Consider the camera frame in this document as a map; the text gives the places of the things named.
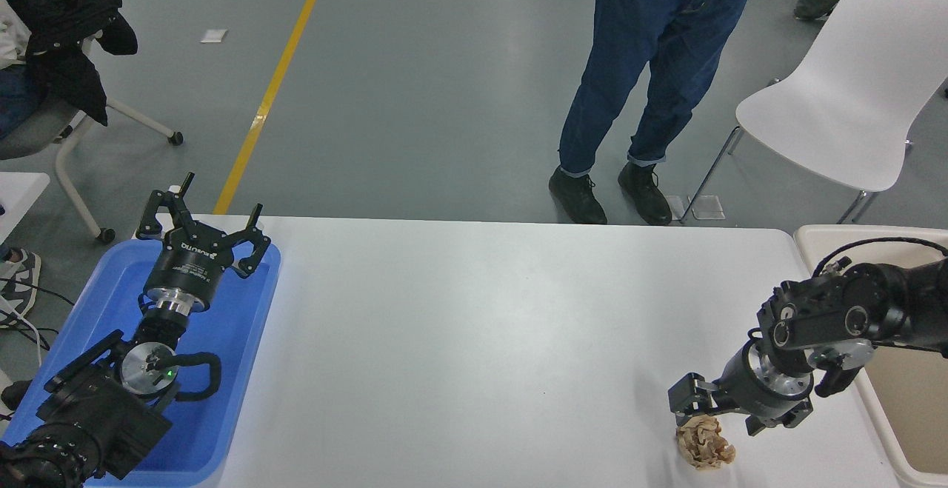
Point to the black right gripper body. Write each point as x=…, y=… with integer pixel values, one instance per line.
x=748, y=392

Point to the standing person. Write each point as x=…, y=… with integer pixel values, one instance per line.
x=637, y=66

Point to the small white side table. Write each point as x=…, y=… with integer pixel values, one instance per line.
x=18, y=195

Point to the seated person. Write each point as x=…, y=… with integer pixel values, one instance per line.
x=15, y=103

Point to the clear floor pad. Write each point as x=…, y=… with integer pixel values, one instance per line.
x=678, y=208
x=709, y=206

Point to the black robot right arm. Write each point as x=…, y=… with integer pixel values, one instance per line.
x=874, y=303

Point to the white paper scrap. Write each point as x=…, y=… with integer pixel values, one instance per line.
x=213, y=35

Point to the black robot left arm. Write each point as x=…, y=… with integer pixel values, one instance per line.
x=96, y=414

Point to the small black floor object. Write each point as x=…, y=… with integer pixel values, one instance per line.
x=16, y=394

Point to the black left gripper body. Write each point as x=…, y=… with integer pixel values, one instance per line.
x=189, y=262

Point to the black jacket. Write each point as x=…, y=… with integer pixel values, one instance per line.
x=59, y=29

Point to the tan paper ball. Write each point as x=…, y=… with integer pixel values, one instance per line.
x=703, y=445

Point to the grey wheeled chair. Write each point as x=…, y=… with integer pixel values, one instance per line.
x=70, y=169

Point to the blue plastic tray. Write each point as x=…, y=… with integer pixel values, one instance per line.
x=229, y=340

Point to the large pale bin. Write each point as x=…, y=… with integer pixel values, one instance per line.
x=911, y=414

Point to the white plastic chair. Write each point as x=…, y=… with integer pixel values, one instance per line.
x=859, y=81

